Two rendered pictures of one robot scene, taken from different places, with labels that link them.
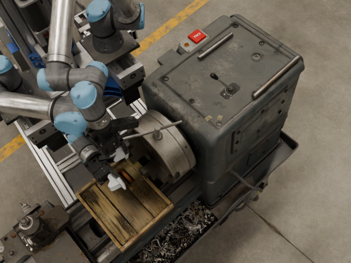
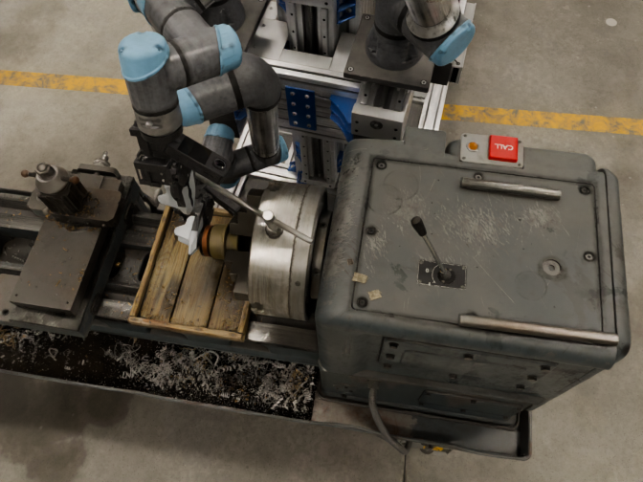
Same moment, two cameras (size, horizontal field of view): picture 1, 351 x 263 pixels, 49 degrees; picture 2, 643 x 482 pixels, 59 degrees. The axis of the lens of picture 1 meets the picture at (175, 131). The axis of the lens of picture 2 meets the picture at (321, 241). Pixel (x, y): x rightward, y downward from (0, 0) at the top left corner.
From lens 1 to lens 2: 66 cm
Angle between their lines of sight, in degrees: 22
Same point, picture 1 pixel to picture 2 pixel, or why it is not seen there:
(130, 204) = (204, 280)
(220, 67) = (476, 226)
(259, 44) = (583, 253)
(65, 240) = (86, 241)
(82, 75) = (185, 30)
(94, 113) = (137, 98)
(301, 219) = not seen: outside the picture
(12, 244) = not seen: hidden behind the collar
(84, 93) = (130, 53)
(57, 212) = (109, 200)
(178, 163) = (268, 295)
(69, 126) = not seen: hidden behind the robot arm
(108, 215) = (168, 266)
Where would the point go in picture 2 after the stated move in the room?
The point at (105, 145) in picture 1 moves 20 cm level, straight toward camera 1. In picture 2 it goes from (143, 164) to (78, 260)
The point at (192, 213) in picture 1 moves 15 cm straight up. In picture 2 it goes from (291, 375) to (287, 361)
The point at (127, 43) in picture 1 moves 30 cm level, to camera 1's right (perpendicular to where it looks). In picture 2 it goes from (414, 71) to (513, 135)
